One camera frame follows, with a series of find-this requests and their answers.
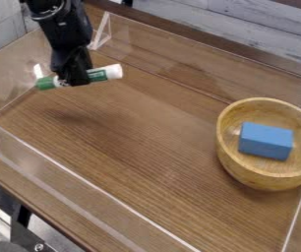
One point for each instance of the blue foam block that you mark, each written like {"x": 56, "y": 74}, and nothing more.
{"x": 266, "y": 141}

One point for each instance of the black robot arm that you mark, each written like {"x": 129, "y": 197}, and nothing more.
{"x": 68, "y": 31}

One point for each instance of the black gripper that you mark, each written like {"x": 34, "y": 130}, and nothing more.
{"x": 67, "y": 28}

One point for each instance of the brown wooden bowl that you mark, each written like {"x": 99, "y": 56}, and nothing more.
{"x": 261, "y": 173}

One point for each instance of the green Expo marker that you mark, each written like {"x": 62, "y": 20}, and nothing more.
{"x": 111, "y": 72}

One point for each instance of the clear acrylic corner bracket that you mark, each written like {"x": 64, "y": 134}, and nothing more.
{"x": 103, "y": 34}

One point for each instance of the black metal base plate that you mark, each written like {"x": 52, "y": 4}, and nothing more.
{"x": 28, "y": 240}

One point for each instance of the black table leg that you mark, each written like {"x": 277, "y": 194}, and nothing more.
{"x": 20, "y": 220}

